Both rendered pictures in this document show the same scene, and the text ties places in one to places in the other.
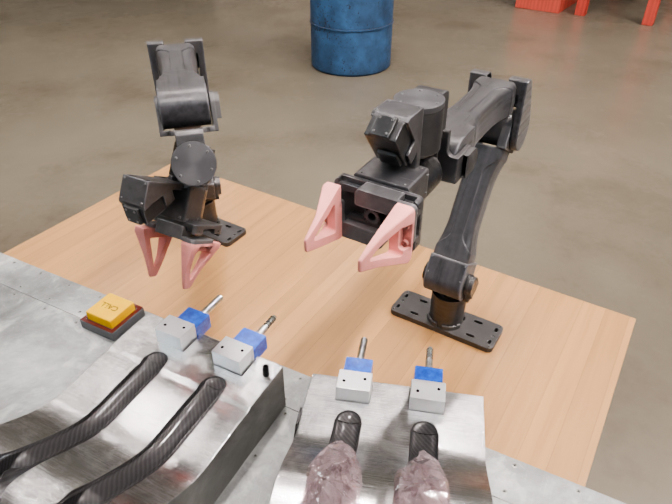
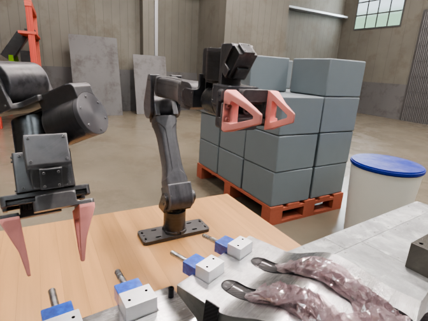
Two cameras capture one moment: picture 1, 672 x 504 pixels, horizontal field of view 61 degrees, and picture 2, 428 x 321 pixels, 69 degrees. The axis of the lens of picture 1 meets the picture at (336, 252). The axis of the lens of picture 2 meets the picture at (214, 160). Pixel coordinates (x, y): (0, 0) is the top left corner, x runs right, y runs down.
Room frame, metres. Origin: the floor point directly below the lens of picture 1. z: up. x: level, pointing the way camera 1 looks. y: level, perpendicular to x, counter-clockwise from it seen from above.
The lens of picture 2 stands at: (0.32, 0.46, 1.26)
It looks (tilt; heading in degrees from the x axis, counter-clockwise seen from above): 16 degrees down; 298
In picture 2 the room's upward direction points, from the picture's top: 3 degrees clockwise
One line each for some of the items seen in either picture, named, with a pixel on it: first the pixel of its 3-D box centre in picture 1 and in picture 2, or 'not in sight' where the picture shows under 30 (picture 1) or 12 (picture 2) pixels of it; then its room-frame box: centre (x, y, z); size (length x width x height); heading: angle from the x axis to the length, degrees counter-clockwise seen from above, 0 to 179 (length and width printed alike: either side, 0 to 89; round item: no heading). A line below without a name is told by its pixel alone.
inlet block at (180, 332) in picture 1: (196, 320); (58, 316); (0.69, 0.23, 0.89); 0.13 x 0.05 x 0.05; 153
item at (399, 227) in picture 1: (370, 238); (268, 113); (0.49, -0.04, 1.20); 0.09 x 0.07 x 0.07; 148
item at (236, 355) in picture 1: (252, 341); (128, 291); (0.65, 0.13, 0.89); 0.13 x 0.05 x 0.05; 152
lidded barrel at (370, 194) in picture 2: not in sight; (378, 200); (0.24, -2.23, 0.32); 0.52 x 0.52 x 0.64
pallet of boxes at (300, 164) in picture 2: not in sight; (267, 128); (1.35, -2.63, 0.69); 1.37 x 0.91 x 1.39; 148
